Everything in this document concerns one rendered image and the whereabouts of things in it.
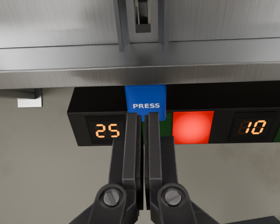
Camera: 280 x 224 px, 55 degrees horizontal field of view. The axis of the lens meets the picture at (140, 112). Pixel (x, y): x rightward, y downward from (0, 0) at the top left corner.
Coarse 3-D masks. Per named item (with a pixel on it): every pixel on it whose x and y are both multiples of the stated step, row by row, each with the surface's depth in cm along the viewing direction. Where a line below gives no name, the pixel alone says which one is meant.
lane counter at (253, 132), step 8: (240, 112) 19; (248, 112) 19; (256, 112) 19; (264, 112) 19; (272, 112) 19; (240, 120) 20; (248, 120) 20; (256, 120) 20; (264, 120) 20; (272, 120) 20; (232, 128) 20; (240, 128) 20; (248, 128) 20; (256, 128) 20; (264, 128) 20; (232, 136) 21; (240, 136) 21; (248, 136) 21; (256, 136) 21; (264, 136) 21
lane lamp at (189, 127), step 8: (176, 112) 19; (184, 112) 19; (192, 112) 19; (200, 112) 19; (208, 112) 19; (176, 120) 20; (184, 120) 20; (192, 120) 20; (200, 120) 20; (208, 120) 20; (176, 128) 21; (184, 128) 21; (192, 128) 21; (200, 128) 21; (208, 128) 21; (176, 136) 21; (184, 136) 21; (192, 136) 21; (200, 136) 21; (208, 136) 21
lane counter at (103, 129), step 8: (88, 120) 20; (96, 120) 20; (104, 120) 20; (112, 120) 20; (120, 120) 20; (88, 128) 21; (96, 128) 21; (104, 128) 21; (112, 128) 21; (120, 128) 21; (96, 136) 21; (104, 136) 21; (112, 136) 21; (120, 136) 21
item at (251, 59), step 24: (0, 48) 15; (24, 48) 15; (48, 48) 15; (72, 48) 15; (96, 48) 14; (144, 48) 14; (168, 48) 14; (192, 48) 14; (216, 48) 14; (240, 48) 14; (264, 48) 14; (0, 72) 13; (24, 72) 13; (48, 72) 13; (72, 72) 13; (96, 72) 13; (120, 72) 13; (144, 72) 13; (168, 72) 13; (192, 72) 13; (216, 72) 13; (240, 72) 13; (264, 72) 13
